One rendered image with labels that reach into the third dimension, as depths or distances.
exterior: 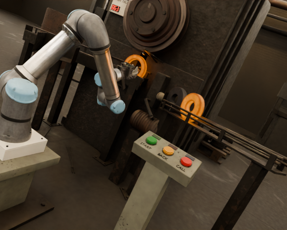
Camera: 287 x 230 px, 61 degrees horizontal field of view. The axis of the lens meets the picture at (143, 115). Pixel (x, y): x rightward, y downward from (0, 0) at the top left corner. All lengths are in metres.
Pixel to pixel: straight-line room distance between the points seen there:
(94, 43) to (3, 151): 0.56
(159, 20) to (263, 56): 6.25
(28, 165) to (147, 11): 1.16
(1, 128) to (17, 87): 0.18
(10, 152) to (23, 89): 0.25
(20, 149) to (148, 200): 0.56
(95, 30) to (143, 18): 0.67
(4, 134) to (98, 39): 0.54
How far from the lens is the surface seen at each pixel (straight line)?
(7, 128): 1.11
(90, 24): 1.10
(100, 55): 1.12
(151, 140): 0.92
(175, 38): 1.68
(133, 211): 1.00
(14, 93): 1.06
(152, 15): 1.69
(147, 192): 0.95
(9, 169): 1.07
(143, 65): 1.77
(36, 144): 1.16
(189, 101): 1.36
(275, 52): 7.76
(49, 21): 4.53
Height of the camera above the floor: 0.90
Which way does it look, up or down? 14 degrees down
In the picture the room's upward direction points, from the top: 24 degrees clockwise
